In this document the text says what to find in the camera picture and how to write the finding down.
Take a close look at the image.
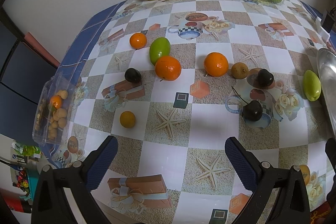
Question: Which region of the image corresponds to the small orange mandarin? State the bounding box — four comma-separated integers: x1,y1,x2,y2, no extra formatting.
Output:
129,33,147,50

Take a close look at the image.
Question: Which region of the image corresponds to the yellow longan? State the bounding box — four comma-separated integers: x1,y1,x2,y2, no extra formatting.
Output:
120,111,136,128

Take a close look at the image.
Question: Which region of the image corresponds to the black charger on white dock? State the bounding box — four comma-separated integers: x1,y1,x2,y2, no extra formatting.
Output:
315,10,335,42

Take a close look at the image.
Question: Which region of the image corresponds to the dark cherry with stem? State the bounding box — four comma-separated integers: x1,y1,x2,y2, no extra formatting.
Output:
232,87,263,122

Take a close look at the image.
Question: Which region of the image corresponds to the checkered patterned tablecloth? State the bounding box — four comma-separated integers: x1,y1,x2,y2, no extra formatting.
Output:
45,0,334,223

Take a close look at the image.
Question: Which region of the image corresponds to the silver metal bowl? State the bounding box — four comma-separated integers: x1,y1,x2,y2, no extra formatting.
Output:
317,48,336,136

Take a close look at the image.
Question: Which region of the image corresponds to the brown longan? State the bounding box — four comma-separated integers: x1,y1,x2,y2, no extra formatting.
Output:
231,62,249,80

